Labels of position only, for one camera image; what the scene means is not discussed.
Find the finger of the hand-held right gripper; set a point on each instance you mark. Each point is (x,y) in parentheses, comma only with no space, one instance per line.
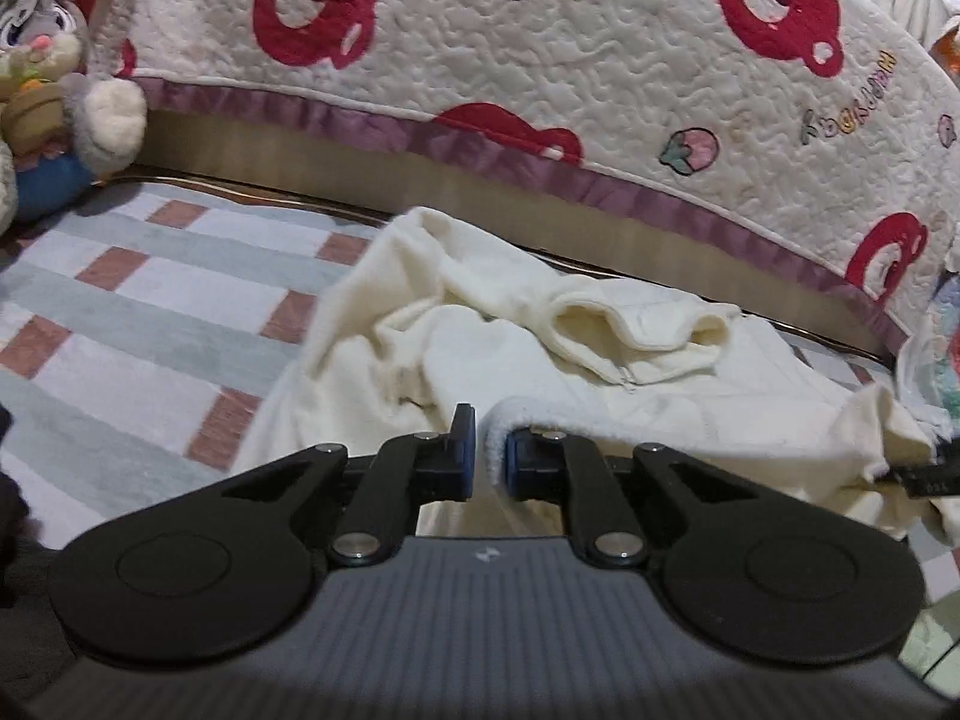
(930,478)

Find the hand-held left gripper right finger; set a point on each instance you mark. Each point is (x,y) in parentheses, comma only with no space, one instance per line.
(514,466)

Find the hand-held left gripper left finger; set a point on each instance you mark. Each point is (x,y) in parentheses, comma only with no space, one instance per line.
(465,459)

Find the cream fleece jacket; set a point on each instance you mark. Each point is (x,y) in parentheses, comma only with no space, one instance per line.
(487,330)

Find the colourful patchwork blanket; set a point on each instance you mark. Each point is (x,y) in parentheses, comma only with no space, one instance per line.
(937,360)

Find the tan bed base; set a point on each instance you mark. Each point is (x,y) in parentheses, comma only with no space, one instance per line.
(465,195)

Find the white quilt with red bears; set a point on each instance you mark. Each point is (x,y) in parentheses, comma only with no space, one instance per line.
(525,90)

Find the cream pillow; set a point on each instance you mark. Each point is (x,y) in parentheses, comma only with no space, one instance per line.
(900,0)

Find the plush rabbit toy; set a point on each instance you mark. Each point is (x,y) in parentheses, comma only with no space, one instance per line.
(45,52)

